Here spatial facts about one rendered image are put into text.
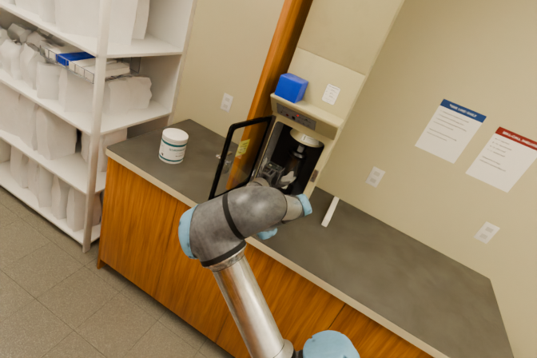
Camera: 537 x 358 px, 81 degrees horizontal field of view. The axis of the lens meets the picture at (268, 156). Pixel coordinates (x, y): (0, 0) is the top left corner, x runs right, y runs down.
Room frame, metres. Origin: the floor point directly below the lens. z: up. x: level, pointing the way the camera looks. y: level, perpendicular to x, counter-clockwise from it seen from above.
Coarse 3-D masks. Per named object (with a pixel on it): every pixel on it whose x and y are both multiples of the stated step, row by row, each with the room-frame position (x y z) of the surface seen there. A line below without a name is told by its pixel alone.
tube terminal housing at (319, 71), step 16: (304, 64) 1.41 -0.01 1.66; (320, 64) 1.39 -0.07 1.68; (336, 64) 1.38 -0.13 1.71; (320, 80) 1.39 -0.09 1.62; (336, 80) 1.37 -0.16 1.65; (352, 80) 1.35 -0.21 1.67; (304, 96) 1.40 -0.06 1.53; (320, 96) 1.38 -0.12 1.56; (352, 96) 1.34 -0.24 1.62; (336, 112) 1.35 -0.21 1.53; (272, 128) 1.42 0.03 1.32; (304, 128) 1.38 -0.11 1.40; (320, 160) 1.35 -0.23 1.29; (304, 192) 1.35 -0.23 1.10
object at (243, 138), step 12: (252, 120) 1.26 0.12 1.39; (228, 132) 1.13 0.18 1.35; (240, 132) 1.20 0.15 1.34; (252, 132) 1.28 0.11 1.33; (264, 132) 1.38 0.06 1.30; (240, 144) 1.23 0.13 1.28; (252, 144) 1.32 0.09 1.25; (228, 156) 1.17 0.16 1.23; (240, 156) 1.25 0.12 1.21; (252, 156) 1.35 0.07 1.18; (240, 168) 1.29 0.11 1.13; (228, 180) 1.22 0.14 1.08; (240, 180) 1.32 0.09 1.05; (216, 192) 1.16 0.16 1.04
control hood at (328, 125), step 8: (272, 96) 1.31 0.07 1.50; (272, 104) 1.36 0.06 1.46; (280, 104) 1.32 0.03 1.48; (288, 104) 1.29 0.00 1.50; (296, 104) 1.30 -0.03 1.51; (304, 104) 1.35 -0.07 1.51; (296, 112) 1.30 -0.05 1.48; (304, 112) 1.27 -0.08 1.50; (312, 112) 1.28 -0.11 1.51; (320, 112) 1.32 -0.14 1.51; (320, 120) 1.25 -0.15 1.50; (328, 120) 1.25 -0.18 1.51; (336, 120) 1.29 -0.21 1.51; (320, 128) 1.30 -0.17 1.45; (328, 128) 1.27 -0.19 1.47; (336, 128) 1.24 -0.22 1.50; (328, 136) 1.31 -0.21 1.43; (336, 136) 1.33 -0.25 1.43
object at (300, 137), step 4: (292, 132) 1.44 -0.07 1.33; (296, 132) 1.43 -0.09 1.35; (300, 132) 1.42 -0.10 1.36; (292, 136) 1.42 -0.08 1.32; (296, 136) 1.41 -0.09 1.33; (300, 136) 1.41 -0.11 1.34; (304, 136) 1.40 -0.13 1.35; (308, 136) 1.40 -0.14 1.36; (296, 140) 1.40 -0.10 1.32; (300, 140) 1.40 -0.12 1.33; (304, 140) 1.39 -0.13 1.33; (308, 140) 1.40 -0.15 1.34; (312, 140) 1.40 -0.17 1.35; (316, 140) 1.41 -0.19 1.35; (304, 144) 1.39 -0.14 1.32; (308, 144) 1.39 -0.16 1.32; (312, 144) 1.40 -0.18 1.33; (316, 144) 1.41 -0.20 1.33; (320, 144) 1.43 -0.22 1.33
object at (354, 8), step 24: (336, 0) 1.40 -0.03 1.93; (360, 0) 1.38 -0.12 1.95; (384, 0) 1.36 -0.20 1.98; (312, 24) 1.42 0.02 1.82; (336, 24) 1.39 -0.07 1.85; (360, 24) 1.37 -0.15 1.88; (384, 24) 1.35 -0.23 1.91; (312, 48) 1.41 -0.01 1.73; (336, 48) 1.38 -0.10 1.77; (360, 48) 1.36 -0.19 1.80; (360, 72) 1.35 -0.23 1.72
